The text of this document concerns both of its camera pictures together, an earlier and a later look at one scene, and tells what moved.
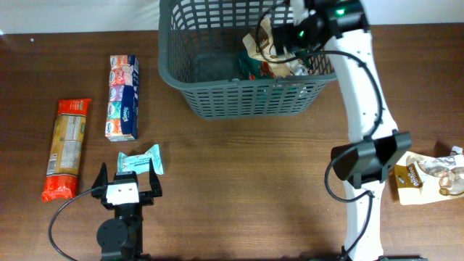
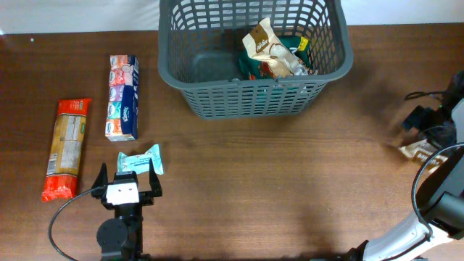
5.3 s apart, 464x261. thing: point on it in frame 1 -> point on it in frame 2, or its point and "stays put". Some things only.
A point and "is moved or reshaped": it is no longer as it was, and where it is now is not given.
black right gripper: (294, 38) -> (417, 118)
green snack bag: (257, 69) stays put
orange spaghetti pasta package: (66, 149) stays put
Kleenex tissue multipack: (122, 118) stays put
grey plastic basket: (199, 48) stays put
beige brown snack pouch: (421, 180) is moved or reshaped
